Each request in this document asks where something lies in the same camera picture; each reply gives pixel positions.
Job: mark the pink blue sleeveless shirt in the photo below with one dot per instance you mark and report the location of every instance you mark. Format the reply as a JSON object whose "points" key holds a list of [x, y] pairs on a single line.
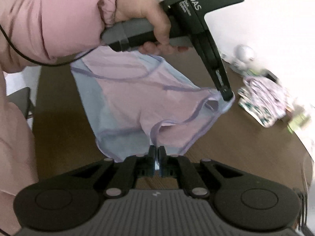
{"points": [[137, 98]]}

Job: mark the green print folded garment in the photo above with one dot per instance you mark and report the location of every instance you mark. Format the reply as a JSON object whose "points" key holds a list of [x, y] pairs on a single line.
{"points": [[256, 115]]}

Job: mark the person's pink clothing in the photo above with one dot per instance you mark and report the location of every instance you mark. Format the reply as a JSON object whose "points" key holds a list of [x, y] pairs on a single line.
{"points": [[14, 152]]}

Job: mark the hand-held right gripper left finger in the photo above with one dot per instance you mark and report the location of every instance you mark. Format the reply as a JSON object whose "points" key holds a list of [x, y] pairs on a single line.
{"points": [[151, 163]]}

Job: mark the white robot toy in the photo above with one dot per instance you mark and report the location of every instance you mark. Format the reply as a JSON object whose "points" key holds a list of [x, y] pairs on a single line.
{"points": [[243, 52]]}

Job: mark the grey chair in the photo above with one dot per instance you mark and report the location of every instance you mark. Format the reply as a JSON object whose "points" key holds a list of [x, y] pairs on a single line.
{"points": [[19, 100]]}

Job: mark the person's left hand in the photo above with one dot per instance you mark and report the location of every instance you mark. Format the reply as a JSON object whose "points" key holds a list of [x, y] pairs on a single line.
{"points": [[142, 7]]}

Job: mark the green spray bottle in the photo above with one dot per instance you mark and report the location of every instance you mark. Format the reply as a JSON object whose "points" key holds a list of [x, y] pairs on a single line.
{"points": [[297, 123]]}

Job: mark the purple print folded garment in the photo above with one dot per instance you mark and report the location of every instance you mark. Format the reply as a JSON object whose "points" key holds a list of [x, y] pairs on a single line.
{"points": [[268, 95]]}

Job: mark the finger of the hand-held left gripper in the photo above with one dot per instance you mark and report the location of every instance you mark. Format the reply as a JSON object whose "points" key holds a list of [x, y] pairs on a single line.
{"points": [[217, 73]]}

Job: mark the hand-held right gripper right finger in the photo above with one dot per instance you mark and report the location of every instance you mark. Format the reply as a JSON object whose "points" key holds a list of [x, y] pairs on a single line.
{"points": [[163, 163]]}

